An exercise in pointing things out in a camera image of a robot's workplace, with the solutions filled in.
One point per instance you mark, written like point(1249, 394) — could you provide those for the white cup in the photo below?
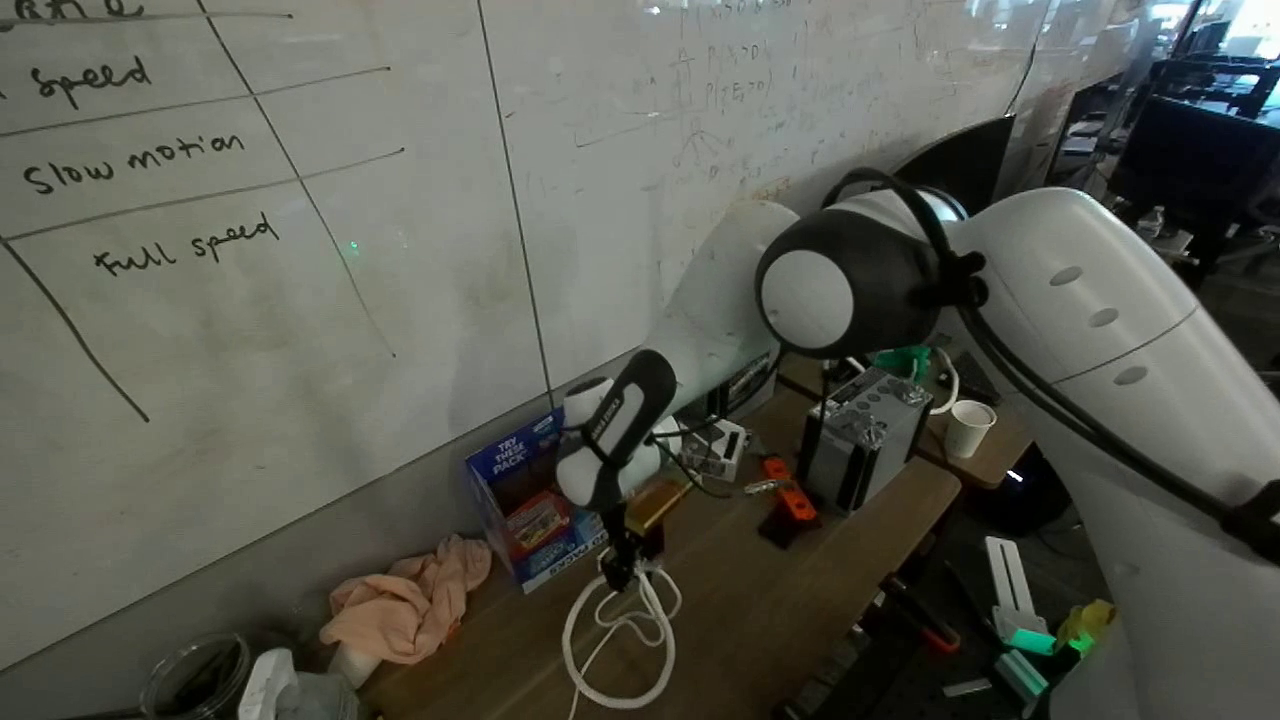
point(965, 429)

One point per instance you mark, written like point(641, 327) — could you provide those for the clear spray bottle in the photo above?
point(294, 692)

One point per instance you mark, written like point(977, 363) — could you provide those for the small white product box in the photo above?
point(727, 442)

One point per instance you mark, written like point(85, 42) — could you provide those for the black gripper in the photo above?
point(627, 534)

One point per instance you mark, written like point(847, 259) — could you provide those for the blue cardboard box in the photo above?
point(524, 523)

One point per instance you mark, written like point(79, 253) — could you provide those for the orange and black plastic tool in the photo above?
point(788, 503)

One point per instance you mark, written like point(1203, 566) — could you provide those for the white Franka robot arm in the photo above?
point(1093, 363)

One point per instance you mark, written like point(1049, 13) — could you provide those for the white plastic bracket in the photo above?
point(1013, 580)

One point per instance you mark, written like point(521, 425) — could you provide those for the pink crumpled cloth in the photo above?
point(402, 607)

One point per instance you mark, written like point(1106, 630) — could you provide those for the green plastic parts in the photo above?
point(1053, 647)

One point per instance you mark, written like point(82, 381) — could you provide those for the grey battery with round caps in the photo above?
point(861, 442)

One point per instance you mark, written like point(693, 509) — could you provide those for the whiteboard with writing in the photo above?
point(264, 334)

